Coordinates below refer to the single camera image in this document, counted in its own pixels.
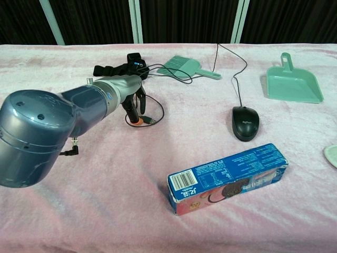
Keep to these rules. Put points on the pink fleece table cloth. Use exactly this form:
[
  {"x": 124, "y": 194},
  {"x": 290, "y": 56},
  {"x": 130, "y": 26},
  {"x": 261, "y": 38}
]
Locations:
[{"x": 105, "y": 205}]

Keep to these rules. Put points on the dark pleated curtain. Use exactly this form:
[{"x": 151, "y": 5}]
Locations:
[{"x": 184, "y": 18}]

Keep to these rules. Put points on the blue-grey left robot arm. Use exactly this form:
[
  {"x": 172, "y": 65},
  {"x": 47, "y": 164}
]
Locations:
[{"x": 39, "y": 131}]

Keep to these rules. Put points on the blue cookie box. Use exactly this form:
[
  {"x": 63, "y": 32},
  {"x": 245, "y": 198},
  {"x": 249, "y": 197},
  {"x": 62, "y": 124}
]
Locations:
[{"x": 226, "y": 168}]

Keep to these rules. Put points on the pale green frame post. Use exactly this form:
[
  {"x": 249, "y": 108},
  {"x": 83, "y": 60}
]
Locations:
[
  {"x": 136, "y": 21},
  {"x": 52, "y": 21},
  {"x": 240, "y": 21}
]

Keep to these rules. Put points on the mint green hand brush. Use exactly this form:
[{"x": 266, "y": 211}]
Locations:
[{"x": 181, "y": 65}]

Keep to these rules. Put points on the black angled plug on arm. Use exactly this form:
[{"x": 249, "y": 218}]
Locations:
[{"x": 71, "y": 152}]

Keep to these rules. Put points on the black computer mouse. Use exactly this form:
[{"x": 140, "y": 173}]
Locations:
[{"x": 245, "y": 124}]

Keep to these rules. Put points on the pale green round pad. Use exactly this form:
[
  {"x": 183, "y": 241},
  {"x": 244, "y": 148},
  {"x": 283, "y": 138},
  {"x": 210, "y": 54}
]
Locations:
[{"x": 332, "y": 156}]

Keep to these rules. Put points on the mint green dustpan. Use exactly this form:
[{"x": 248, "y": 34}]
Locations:
[{"x": 292, "y": 84}]

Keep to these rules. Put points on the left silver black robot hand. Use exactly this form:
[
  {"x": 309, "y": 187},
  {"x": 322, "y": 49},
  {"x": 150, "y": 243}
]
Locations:
[{"x": 129, "y": 84}]

